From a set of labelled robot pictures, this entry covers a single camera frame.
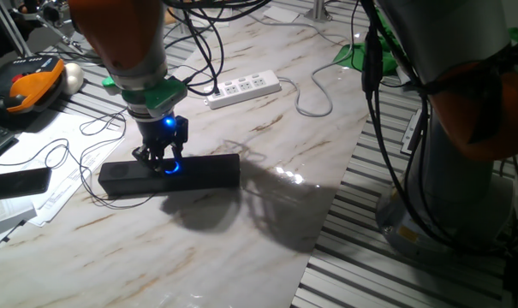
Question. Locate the person's hand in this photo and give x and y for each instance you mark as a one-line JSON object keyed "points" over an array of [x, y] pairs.
{"points": [[22, 7]]}

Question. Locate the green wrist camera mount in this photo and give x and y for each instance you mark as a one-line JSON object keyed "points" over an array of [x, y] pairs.
{"points": [[164, 96]]}

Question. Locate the grey metal tripod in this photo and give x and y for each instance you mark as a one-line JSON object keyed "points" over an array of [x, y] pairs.
{"points": [[53, 30]]}

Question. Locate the blue-lit speaker volume knob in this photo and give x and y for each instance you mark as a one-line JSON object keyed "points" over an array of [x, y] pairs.
{"points": [[173, 167]]}

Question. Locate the aluminium frame bar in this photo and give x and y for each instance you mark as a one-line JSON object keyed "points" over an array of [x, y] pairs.
{"points": [[317, 10]]}

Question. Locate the black speaker bar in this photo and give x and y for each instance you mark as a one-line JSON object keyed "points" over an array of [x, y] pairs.
{"points": [[207, 173]]}

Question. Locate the orange and black teach pendant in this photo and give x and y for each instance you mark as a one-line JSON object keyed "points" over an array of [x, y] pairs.
{"points": [[31, 85]]}

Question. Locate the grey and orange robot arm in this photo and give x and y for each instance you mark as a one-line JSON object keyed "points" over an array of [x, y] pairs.
{"points": [[455, 34]]}

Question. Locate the wooden board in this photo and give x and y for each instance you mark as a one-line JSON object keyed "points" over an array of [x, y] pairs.
{"points": [[169, 16]]}

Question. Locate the white flat box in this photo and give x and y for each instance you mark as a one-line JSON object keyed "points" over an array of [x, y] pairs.
{"points": [[281, 15]]}

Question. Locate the black smartphone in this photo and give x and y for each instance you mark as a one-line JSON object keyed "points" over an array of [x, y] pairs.
{"points": [[16, 184]]}

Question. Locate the forearm in black sleeve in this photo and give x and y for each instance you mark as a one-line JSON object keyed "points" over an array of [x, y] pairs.
{"points": [[1, 40]]}

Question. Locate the white power strip with sockets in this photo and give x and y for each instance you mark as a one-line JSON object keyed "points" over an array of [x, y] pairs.
{"points": [[241, 89]]}

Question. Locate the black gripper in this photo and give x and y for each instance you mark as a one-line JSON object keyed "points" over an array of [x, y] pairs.
{"points": [[158, 128]]}

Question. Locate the white printed papers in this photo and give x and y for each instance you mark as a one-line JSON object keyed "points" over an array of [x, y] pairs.
{"points": [[49, 137]]}

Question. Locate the green cloth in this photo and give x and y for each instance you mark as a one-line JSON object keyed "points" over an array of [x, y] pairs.
{"points": [[372, 57]]}

